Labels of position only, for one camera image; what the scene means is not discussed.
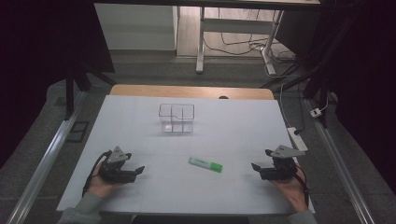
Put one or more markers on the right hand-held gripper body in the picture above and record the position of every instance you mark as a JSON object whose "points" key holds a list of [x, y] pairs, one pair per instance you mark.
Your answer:
{"points": [[281, 169]]}

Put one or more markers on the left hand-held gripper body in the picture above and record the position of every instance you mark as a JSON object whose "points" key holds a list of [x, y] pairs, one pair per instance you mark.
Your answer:
{"points": [[116, 175]]}

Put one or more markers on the person's left hand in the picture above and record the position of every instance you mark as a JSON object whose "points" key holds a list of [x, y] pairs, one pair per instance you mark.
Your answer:
{"points": [[96, 186]]}

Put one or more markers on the person's right hand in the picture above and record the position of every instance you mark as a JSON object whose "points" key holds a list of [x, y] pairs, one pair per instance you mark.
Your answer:
{"points": [[294, 193]]}

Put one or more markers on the white power strip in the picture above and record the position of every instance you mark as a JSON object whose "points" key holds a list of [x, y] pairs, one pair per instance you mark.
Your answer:
{"points": [[297, 139]]}

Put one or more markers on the green highlighter pen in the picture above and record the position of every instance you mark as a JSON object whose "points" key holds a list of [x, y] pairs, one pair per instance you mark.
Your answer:
{"points": [[207, 165]]}

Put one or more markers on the clear plastic compartment box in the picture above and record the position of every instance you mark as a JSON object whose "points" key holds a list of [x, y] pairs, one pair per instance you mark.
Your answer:
{"points": [[176, 118]]}

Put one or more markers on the small white plug adapter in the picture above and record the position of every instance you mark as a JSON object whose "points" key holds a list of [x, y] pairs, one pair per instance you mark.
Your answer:
{"points": [[316, 112]]}

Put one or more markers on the white table cover board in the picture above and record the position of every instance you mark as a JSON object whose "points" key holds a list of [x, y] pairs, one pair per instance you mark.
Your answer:
{"points": [[199, 193]]}

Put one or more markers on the black metal stand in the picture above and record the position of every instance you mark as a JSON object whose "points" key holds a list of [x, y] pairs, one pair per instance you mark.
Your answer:
{"points": [[70, 93], [314, 84]]}

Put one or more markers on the wooden table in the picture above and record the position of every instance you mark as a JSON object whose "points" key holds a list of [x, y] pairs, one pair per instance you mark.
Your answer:
{"points": [[186, 91]]}

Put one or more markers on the black curtain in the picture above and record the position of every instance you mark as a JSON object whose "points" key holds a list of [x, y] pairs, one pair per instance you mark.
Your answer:
{"points": [[40, 62], [361, 77]]}

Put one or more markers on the black floor frame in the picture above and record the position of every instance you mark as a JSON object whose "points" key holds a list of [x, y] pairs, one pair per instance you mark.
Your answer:
{"points": [[77, 131]]}

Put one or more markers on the aluminium rail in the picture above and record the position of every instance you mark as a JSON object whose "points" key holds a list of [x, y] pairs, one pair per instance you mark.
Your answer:
{"points": [[339, 168], [43, 161]]}

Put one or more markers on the white desk frame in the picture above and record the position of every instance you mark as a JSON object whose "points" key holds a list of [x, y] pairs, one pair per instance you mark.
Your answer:
{"points": [[236, 25]]}

